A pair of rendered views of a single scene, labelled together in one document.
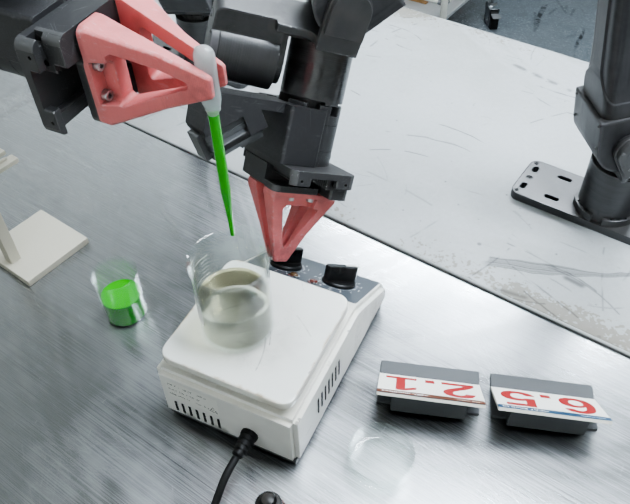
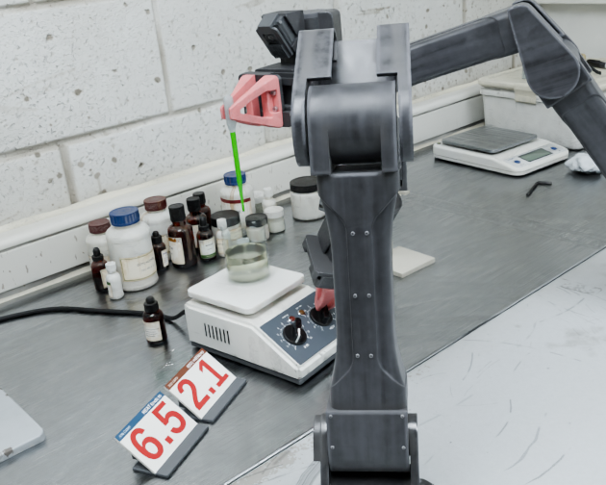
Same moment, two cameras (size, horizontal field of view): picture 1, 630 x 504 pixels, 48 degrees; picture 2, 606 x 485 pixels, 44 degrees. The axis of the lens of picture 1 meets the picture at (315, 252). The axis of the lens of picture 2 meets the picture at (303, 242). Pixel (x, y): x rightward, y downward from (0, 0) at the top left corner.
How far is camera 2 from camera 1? 1.07 m
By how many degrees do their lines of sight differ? 83
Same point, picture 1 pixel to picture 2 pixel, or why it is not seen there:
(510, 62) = not seen: outside the picture
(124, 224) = (418, 288)
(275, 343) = (229, 287)
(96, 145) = (517, 271)
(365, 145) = (517, 397)
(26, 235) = (409, 256)
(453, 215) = not seen: hidden behind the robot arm
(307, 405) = (194, 309)
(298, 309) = (250, 293)
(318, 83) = not seen: hidden behind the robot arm
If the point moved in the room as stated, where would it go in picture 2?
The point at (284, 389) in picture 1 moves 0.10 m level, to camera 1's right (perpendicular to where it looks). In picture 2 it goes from (196, 289) to (169, 324)
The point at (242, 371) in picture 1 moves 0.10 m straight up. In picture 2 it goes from (216, 278) to (206, 211)
